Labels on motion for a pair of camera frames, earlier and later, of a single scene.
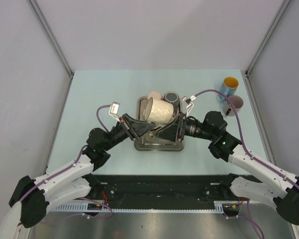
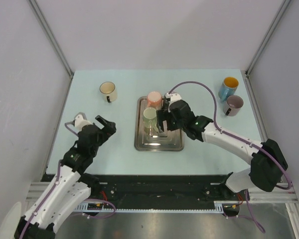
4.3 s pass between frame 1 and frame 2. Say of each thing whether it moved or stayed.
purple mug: stayed
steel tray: stayed
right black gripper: moved
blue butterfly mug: stayed
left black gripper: moved
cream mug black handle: moved
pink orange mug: stayed
